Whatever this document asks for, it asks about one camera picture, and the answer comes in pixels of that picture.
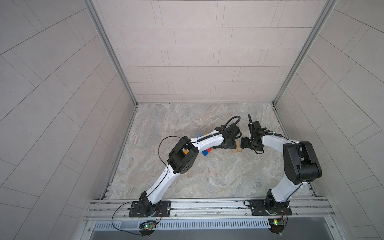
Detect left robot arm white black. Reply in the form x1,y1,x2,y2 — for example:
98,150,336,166
138,124,241,217

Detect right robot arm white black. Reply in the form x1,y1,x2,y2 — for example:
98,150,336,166
241,120,322,216

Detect perforated vent strip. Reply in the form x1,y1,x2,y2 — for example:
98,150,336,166
94,219,271,232

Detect right controller board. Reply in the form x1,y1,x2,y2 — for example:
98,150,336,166
268,219,286,234

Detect controller board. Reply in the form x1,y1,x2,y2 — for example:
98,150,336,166
139,221,157,231
268,219,286,234

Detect left controller board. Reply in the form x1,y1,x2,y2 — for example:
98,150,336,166
139,221,157,231

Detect left black cable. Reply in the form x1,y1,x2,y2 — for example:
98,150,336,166
111,135,187,237

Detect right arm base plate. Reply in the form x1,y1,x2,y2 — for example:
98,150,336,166
249,200,292,216

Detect aluminium mounting rail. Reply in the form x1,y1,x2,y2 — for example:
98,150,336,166
84,197,335,221

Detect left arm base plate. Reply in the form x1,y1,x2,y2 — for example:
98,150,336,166
129,201,172,218

